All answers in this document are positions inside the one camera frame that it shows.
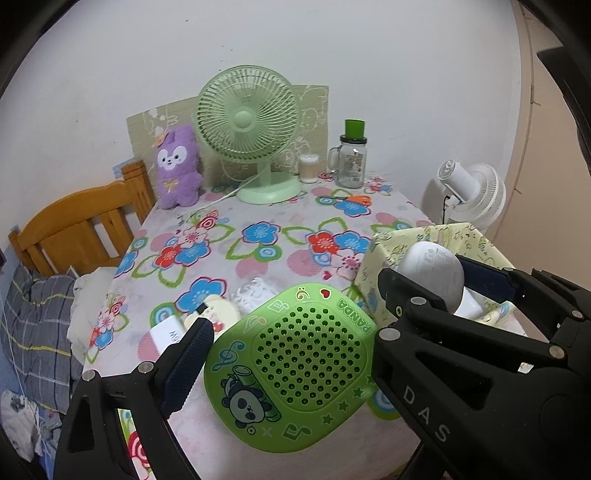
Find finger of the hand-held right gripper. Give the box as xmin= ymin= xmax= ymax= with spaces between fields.
xmin=455 ymin=256 xmax=591 ymax=354
xmin=378 ymin=267 xmax=451 ymax=324

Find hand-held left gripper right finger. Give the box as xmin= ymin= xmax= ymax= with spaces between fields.
xmin=399 ymin=440 xmax=448 ymax=480

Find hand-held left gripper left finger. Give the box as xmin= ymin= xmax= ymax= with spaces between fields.
xmin=54 ymin=318 xmax=215 ymax=480

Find white round device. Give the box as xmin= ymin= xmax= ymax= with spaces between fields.
xmin=397 ymin=241 xmax=483 ymax=320

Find white power adapter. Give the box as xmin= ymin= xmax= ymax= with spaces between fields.
xmin=150 ymin=318 xmax=197 ymax=363

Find yellow patterned box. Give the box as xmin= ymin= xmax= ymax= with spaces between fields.
xmin=353 ymin=222 xmax=532 ymax=370

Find cream round case with ears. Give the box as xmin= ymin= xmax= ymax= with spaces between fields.
xmin=182 ymin=295 xmax=241 ymax=333

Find white textured object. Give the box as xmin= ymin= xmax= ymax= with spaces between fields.
xmin=230 ymin=276 xmax=278 ymax=315

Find green panda speaker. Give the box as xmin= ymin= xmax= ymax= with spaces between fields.
xmin=203 ymin=282 xmax=380 ymax=450

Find white floor fan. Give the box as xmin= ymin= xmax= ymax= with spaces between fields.
xmin=436 ymin=159 xmax=507 ymax=232

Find beige door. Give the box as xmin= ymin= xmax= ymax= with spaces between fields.
xmin=510 ymin=0 xmax=591 ymax=287

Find floral tablecloth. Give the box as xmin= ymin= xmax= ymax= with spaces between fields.
xmin=81 ymin=178 xmax=515 ymax=480

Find glass jar with green lid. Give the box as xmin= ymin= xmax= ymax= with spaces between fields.
xmin=328 ymin=119 xmax=369 ymax=188

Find grey plaid blanket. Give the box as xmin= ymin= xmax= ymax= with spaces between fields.
xmin=0 ymin=263 xmax=88 ymax=411

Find cotton swab jar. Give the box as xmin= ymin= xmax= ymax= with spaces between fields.
xmin=298 ymin=154 xmax=319 ymax=184

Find wooden bed headboard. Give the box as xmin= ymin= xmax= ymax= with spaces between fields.
xmin=8 ymin=159 xmax=157 ymax=278

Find white printed cloth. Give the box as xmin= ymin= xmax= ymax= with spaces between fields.
xmin=0 ymin=390 xmax=42 ymax=462

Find purple plush toy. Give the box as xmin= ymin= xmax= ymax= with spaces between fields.
xmin=154 ymin=124 xmax=204 ymax=209

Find beige patterned board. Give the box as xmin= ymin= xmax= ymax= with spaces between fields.
xmin=127 ymin=84 xmax=329 ymax=188

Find green desk fan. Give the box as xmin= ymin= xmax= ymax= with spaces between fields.
xmin=194 ymin=65 xmax=301 ymax=205

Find orange handled scissors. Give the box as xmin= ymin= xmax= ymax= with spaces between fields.
xmin=318 ymin=194 xmax=372 ymax=206

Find white fan cable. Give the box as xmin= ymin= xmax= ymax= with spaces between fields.
xmin=203 ymin=175 xmax=259 ymax=204

